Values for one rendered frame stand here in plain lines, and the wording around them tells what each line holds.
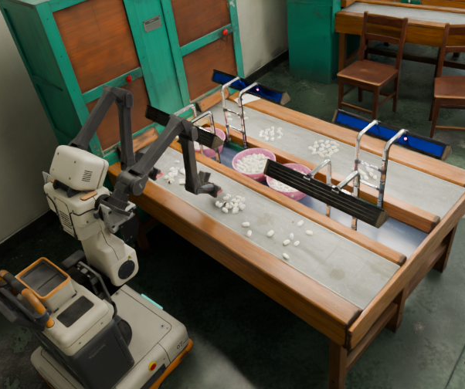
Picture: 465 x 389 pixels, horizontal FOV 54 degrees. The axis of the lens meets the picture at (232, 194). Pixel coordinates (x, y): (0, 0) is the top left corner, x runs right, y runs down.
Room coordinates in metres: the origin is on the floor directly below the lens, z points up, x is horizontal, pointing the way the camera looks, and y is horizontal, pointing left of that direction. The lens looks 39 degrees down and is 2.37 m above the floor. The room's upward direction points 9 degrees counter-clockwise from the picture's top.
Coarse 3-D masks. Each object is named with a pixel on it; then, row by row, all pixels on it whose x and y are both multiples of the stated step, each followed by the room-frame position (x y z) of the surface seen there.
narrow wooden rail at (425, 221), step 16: (224, 128) 2.67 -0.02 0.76; (240, 144) 2.52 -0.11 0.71; (256, 144) 2.41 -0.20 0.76; (288, 160) 2.20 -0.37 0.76; (304, 160) 2.16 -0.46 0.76; (320, 176) 2.02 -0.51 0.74; (336, 176) 1.97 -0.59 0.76; (368, 192) 1.79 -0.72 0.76; (400, 208) 1.64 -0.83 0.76; (416, 208) 1.61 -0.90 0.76; (416, 224) 1.56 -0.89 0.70; (432, 224) 1.51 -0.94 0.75
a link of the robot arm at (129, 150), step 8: (128, 96) 2.06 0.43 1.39; (120, 104) 2.07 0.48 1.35; (128, 104) 2.05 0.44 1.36; (120, 112) 2.06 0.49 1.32; (128, 112) 2.07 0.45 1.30; (120, 120) 2.05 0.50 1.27; (128, 120) 2.06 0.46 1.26; (120, 128) 2.05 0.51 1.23; (128, 128) 2.04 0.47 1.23; (120, 136) 2.04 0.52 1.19; (128, 136) 2.03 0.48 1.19; (120, 144) 2.03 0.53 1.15; (128, 144) 2.02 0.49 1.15; (128, 152) 2.00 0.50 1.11; (120, 160) 2.02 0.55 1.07; (128, 160) 1.98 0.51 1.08; (120, 168) 2.01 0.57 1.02
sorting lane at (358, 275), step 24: (168, 168) 2.34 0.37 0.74; (240, 192) 1.99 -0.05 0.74; (216, 216) 1.82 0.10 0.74; (240, 216) 1.79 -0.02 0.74; (264, 216) 1.76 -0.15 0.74; (288, 216) 1.73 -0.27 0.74; (264, 240) 1.59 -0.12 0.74; (312, 240) 1.53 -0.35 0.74; (336, 240) 1.51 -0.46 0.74; (288, 264) 1.41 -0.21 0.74; (312, 264) 1.38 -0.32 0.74; (336, 264) 1.36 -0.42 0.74; (360, 264) 1.34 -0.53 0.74; (384, 264) 1.32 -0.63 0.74; (336, 288) 1.23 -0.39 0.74; (360, 288) 1.21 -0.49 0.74
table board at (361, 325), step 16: (464, 208) 1.68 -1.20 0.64; (448, 224) 1.55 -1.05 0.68; (432, 240) 1.44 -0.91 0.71; (416, 256) 1.34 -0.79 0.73; (400, 272) 1.26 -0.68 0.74; (384, 288) 1.19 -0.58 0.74; (400, 288) 1.26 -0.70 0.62; (368, 304) 1.12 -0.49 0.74; (384, 304) 1.17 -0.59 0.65; (368, 320) 1.09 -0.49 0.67; (352, 336) 1.01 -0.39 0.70
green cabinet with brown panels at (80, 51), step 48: (0, 0) 2.76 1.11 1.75; (48, 0) 2.45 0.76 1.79; (96, 0) 2.62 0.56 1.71; (144, 0) 2.81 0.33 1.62; (192, 0) 3.03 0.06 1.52; (48, 48) 2.44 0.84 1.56; (96, 48) 2.56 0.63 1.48; (144, 48) 2.74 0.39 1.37; (192, 48) 2.97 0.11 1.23; (240, 48) 3.25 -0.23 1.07; (48, 96) 2.72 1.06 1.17; (96, 96) 2.49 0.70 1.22; (144, 96) 2.70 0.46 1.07; (192, 96) 2.94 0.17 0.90; (96, 144) 2.42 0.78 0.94
